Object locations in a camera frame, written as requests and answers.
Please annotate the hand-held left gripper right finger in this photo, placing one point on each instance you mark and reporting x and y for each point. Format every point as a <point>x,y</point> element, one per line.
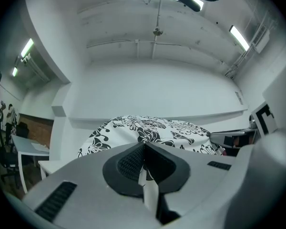
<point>200,175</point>

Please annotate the papers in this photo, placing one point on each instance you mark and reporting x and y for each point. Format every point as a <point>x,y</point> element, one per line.
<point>40,147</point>

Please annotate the white wall vent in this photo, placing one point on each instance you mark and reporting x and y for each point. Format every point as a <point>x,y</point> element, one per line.
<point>239,98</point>

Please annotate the round ceiling smoke detector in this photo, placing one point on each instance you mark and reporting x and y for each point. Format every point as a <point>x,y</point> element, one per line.
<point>157,31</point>

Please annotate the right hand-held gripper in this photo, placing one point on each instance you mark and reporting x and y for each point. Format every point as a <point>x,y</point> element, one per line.
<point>264,118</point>

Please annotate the white table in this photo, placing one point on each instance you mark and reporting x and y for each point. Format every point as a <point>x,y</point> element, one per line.
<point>23,144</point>
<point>50,167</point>

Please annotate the black office chair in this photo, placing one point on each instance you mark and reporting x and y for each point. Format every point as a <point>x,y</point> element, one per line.
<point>7,156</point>

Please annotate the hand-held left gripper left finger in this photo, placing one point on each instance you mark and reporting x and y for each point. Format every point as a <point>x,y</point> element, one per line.
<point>85,175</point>

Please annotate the white ceiling conduit pipe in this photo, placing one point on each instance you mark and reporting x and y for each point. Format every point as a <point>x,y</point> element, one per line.
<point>156,44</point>

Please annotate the white air conditioner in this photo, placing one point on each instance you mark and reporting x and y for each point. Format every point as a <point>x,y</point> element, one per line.
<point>261,41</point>

